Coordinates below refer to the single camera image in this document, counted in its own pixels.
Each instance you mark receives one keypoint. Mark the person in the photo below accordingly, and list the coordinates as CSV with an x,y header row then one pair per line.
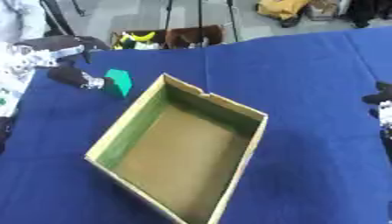
x,y
20,17

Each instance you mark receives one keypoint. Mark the black stand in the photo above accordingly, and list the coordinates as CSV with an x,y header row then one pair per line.
x,y
56,16

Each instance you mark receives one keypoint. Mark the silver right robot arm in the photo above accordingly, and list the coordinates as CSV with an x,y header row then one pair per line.
x,y
386,116

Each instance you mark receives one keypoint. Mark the tan cardboard box green inside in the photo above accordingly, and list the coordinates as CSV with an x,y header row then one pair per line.
x,y
178,151

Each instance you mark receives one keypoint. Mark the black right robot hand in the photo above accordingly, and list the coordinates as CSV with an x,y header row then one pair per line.
x,y
380,96

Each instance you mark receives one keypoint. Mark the black tripod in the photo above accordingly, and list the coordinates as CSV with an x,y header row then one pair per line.
x,y
200,17

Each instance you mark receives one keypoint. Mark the small tan cardboard box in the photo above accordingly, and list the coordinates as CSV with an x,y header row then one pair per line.
x,y
322,10

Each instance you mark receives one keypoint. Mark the brown cardboard box with toys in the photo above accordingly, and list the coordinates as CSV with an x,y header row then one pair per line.
x,y
189,36

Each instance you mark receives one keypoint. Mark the green block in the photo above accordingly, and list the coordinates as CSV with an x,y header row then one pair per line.
x,y
120,81

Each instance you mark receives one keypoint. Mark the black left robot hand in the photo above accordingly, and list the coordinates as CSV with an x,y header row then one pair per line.
x,y
61,43

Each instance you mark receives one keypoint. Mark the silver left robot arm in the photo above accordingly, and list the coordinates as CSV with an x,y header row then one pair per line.
x,y
15,67

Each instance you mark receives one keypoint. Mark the yellow toy banana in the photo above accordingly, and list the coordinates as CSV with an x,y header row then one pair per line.
x,y
143,37

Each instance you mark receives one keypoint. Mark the black bag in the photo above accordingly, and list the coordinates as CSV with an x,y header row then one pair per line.
x,y
367,11

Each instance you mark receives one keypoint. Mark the yellow bag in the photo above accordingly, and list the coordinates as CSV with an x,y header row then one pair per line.
x,y
280,8

